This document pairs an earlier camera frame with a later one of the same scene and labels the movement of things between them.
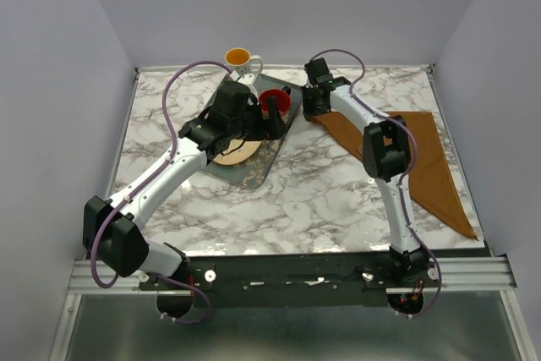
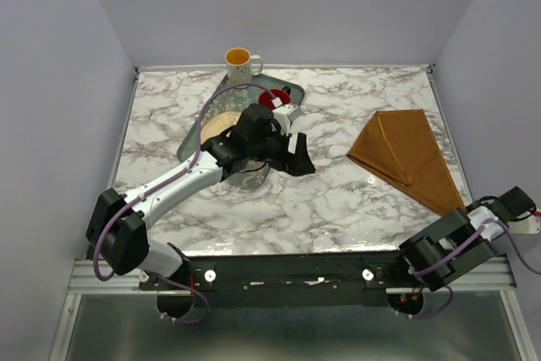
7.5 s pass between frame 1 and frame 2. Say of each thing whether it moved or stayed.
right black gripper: moved
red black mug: stayed
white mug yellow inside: stayed
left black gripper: moved
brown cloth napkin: moved
